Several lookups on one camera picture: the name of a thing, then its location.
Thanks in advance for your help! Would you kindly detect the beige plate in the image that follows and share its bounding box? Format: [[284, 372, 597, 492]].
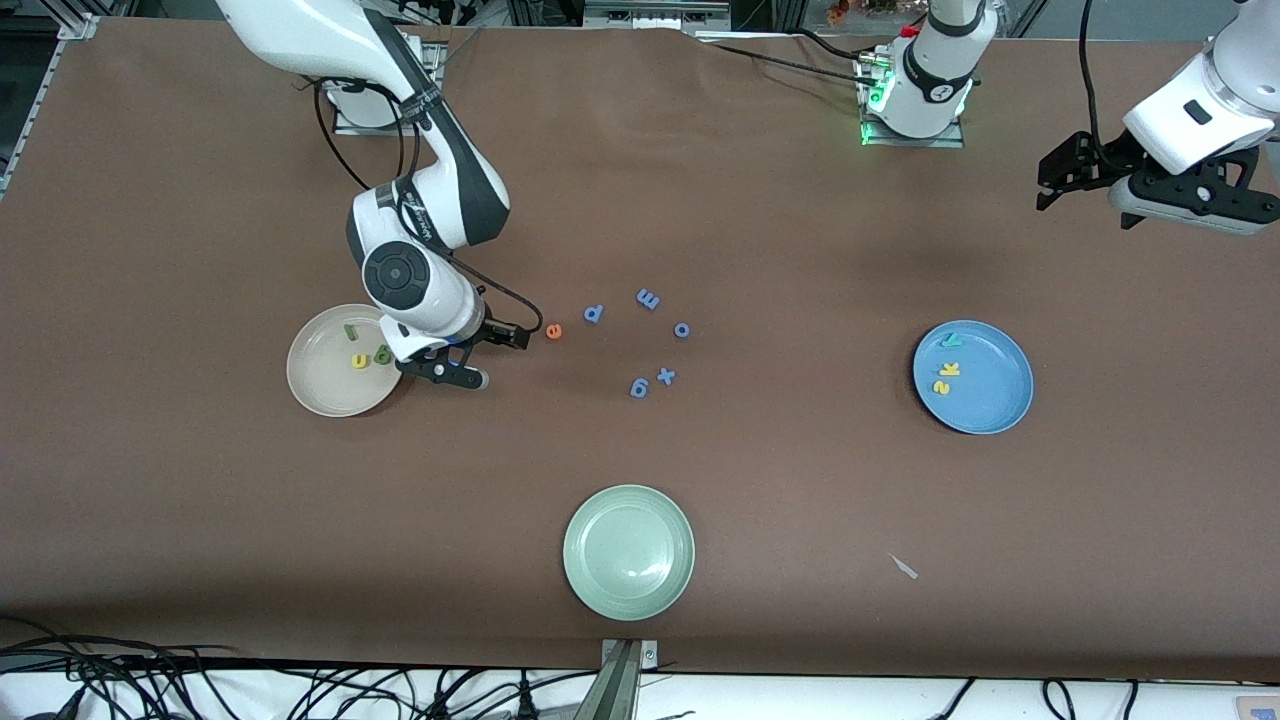
[[286, 303, 408, 418]]

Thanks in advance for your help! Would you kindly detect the brown table cover sheet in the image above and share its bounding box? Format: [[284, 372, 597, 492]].
[[0, 18, 1280, 683]]

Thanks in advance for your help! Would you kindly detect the pale green plate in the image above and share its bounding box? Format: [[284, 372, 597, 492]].
[[562, 484, 696, 622]]

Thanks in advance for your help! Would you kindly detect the blue plate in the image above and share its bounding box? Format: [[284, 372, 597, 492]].
[[912, 319, 1035, 436]]

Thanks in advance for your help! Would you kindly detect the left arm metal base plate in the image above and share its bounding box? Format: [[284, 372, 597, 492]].
[[860, 55, 967, 149]]

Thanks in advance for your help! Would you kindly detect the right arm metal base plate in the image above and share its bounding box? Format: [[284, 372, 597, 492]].
[[333, 45, 441, 136]]

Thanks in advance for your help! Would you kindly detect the grey metal frame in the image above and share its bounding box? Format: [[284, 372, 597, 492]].
[[583, 0, 733, 31]]

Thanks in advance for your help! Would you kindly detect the metal mounting bracket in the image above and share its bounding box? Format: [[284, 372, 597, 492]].
[[600, 638, 659, 720]]

